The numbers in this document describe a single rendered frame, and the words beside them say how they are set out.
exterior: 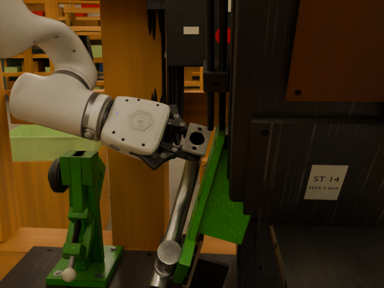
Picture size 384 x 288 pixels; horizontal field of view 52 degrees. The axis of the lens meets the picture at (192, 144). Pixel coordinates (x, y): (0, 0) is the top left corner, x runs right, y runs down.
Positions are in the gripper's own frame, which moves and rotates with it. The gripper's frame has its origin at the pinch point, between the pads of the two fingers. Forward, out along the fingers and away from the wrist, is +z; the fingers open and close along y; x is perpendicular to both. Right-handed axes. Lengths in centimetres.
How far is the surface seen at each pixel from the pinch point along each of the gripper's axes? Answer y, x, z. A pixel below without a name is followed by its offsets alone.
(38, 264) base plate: -21, 37, -27
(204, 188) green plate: -10.7, -7.8, 3.7
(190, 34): 22.4, -2.3, -6.4
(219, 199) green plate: -10.9, -5.9, 6.3
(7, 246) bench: -18, 49, -40
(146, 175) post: 4.4, 29.7, -9.0
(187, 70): 442, 530, -53
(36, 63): 506, 741, -432
